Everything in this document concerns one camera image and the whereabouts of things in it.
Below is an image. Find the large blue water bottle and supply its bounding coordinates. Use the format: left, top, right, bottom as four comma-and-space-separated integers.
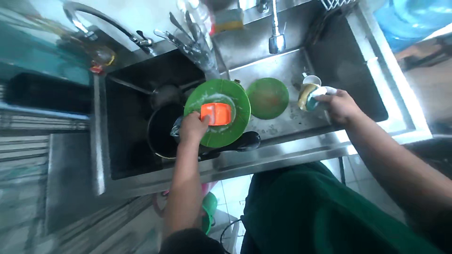
373, 0, 452, 54

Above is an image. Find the large green plate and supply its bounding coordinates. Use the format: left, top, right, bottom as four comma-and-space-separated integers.
184, 79, 251, 148

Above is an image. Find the curved chrome faucet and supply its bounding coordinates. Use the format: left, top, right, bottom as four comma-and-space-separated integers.
63, 1, 157, 57

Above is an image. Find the metal rack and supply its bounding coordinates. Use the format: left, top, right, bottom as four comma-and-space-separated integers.
0, 107, 90, 184

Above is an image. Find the green bucket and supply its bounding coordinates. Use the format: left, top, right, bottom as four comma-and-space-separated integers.
201, 191, 218, 235

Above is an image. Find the crumpled clear plastic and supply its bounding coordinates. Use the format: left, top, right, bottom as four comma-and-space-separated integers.
170, 116, 183, 138

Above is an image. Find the white cup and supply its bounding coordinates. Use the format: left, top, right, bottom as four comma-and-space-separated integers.
302, 72, 322, 87

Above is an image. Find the black cable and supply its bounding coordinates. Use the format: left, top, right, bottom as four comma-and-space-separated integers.
220, 219, 242, 254

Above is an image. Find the chrome spray faucet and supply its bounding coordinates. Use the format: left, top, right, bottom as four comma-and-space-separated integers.
268, 0, 287, 54

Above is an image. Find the black ladle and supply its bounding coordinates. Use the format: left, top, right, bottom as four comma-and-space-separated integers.
198, 131, 261, 161

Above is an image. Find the white wire rack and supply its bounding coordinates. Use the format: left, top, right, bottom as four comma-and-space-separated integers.
321, 0, 357, 11

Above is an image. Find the person's left hand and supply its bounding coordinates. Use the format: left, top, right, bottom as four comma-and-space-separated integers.
179, 111, 210, 145

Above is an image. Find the bundle of metal cutlery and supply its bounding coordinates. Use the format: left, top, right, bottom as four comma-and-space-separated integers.
153, 11, 210, 57

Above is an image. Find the clear bottle with red cap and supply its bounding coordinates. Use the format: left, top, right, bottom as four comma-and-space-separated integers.
90, 46, 116, 75

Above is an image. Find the small green plate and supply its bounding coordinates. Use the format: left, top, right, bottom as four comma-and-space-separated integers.
246, 77, 290, 120

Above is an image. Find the grey metal panel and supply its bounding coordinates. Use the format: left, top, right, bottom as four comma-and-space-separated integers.
45, 133, 128, 235

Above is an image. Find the clear cutlery holder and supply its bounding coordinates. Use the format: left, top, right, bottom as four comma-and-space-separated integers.
182, 25, 221, 80

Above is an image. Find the yellow and grey sponge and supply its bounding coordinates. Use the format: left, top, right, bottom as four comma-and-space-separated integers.
213, 8, 244, 34

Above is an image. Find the person's left forearm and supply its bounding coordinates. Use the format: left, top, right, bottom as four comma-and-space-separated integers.
162, 140, 202, 244

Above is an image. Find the person's right hand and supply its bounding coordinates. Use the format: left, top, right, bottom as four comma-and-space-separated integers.
314, 86, 362, 128

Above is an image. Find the person's right forearm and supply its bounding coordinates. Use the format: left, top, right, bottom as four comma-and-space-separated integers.
344, 111, 452, 226

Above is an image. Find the orange square bowl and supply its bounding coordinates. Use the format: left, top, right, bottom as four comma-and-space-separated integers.
201, 103, 232, 126

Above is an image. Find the black pan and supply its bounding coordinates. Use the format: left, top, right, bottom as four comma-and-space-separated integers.
147, 103, 188, 159

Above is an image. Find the yellow and green sponge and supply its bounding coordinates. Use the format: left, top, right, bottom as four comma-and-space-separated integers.
298, 83, 320, 112

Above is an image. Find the person's body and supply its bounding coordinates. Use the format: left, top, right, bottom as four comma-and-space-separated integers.
241, 161, 445, 254

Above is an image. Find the stainless steel double sink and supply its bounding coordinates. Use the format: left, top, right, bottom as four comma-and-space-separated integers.
90, 0, 433, 197

